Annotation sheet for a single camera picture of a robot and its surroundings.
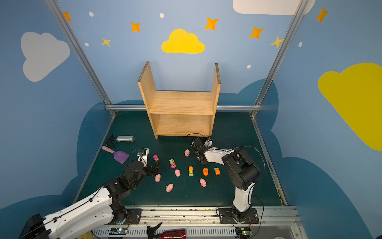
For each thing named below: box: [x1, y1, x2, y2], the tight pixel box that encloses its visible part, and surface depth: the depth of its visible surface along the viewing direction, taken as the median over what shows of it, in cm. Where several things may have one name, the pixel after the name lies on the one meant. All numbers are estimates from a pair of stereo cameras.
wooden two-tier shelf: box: [137, 61, 222, 140], surface depth 94 cm
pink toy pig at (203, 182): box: [199, 178, 207, 188], surface depth 86 cm
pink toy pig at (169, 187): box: [165, 183, 174, 193], surface depth 84 cm
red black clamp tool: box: [146, 222, 187, 239], surface depth 69 cm
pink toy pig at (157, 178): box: [154, 173, 161, 183], surface depth 88 cm
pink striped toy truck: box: [169, 158, 177, 169], surface depth 93 cm
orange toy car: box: [202, 167, 209, 177], surface depth 90 cm
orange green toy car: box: [188, 165, 194, 177], surface depth 90 cm
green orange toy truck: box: [213, 167, 221, 176], surface depth 90 cm
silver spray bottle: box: [115, 135, 136, 143], surface depth 103 cm
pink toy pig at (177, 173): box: [174, 169, 181, 177], surface depth 90 cm
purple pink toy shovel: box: [101, 145, 130, 164], surface depth 97 cm
